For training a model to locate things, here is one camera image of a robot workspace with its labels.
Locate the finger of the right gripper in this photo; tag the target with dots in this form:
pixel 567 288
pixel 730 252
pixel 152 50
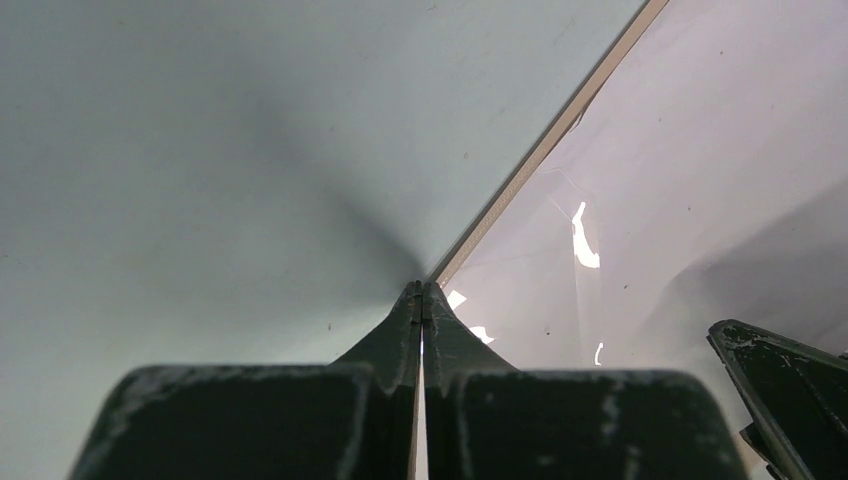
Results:
pixel 796 396

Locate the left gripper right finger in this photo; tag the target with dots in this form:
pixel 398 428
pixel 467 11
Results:
pixel 487 419

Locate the tan cardboard folder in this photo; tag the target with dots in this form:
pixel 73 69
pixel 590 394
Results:
pixel 567 118

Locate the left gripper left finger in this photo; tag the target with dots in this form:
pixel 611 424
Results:
pixel 354 418

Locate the white paper sheet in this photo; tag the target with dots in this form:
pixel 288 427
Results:
pixel 707 180

